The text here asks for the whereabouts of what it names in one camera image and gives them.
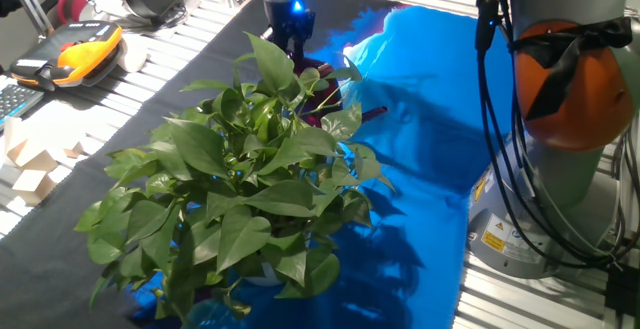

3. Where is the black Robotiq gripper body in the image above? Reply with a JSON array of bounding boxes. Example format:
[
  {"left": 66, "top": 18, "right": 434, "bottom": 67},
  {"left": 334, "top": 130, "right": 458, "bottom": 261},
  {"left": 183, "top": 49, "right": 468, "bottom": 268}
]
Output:
[{"left": 267, "top": 0, "right": 318, "bottom": 41}]

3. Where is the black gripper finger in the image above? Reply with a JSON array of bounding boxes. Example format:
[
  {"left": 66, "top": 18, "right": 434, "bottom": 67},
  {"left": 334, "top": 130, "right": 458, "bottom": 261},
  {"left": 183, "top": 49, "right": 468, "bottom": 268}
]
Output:
[
  {"left": 275, "top": 36, "right": 297, "bottom": 58},
  {"left": 295, "top": 33, "right": 315, "bottom": 63}
]

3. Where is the dark red watering can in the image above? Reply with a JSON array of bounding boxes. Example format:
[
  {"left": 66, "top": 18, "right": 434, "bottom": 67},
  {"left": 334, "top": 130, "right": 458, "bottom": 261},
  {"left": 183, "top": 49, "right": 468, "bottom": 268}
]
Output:
[{"left": 292, "top": 56, "right": 390, "bottom": 130}]

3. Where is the green pothos plant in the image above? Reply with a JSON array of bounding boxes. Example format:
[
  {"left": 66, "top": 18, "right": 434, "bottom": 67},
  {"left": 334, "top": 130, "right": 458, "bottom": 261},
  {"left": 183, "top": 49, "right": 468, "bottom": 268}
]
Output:
[{"left": 74, "top": 31, "right": 396, "bottom": 323}]

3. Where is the white plant pot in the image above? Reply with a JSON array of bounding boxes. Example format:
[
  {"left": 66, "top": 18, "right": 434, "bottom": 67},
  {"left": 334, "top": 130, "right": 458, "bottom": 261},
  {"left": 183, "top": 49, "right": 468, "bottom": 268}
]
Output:
[{"left": 244, "top": 261, "right": 285, "bottom": 288}]

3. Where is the blue and grey printed cloth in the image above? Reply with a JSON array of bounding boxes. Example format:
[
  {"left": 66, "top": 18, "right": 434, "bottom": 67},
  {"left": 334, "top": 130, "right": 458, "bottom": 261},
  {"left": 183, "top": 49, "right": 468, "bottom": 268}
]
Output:
[{"left": 0, "top": 0, "right": 516, "bottom": 329}]

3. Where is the orange black teach pendant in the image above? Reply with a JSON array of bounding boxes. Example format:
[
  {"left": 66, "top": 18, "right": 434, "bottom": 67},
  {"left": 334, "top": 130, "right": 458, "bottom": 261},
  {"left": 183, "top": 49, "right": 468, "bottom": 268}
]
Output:
[{"left": 9, "top": 19, "right": 125, "bottom": 93}]

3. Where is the red plastic object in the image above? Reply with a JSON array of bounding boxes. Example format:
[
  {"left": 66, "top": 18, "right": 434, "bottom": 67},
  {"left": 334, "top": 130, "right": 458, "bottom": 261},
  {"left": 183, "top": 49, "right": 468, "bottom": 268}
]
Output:
[{"left": 56, "top": 0, "right": 101, "bottom": 25}]

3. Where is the black computer keyboard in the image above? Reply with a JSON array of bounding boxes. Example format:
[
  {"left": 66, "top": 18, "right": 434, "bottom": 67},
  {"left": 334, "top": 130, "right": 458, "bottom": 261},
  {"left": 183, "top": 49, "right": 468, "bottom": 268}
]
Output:
[{"left": 0, "top": 82, "right": 45, "bottom": 131}]

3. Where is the wooden wedge block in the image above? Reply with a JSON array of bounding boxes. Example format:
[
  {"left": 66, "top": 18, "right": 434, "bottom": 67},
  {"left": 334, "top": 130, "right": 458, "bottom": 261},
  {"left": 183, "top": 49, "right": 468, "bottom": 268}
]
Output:
[{"left": 5, "top": 138, "right": 59, "bottom": 173}]

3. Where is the wooden cube block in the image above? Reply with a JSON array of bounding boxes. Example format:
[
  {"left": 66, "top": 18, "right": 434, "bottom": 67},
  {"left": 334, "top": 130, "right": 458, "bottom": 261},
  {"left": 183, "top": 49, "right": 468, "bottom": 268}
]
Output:
[{"left": 10, "top": 168, "right": 57, "bottom": 206}]

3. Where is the black connector box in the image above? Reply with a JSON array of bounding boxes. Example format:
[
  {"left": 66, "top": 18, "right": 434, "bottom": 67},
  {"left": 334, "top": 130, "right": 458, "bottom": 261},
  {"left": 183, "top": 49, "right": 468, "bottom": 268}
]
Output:
[{"left": 604, "top": 263, "right": 640, "bottom": 318}]

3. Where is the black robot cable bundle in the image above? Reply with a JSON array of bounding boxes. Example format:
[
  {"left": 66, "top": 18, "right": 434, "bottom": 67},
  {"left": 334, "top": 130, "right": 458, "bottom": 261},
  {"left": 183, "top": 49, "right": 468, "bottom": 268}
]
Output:
[{"left": 474, "top": 0, "right": 640, "bottom": 270}]

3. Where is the black ribbon strap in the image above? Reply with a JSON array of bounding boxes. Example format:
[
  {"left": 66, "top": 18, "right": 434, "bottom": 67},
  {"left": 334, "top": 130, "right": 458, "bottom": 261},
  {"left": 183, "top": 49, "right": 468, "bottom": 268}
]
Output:
[{"left": 508, "top": 17, "right": 634, "bottom": 121}]

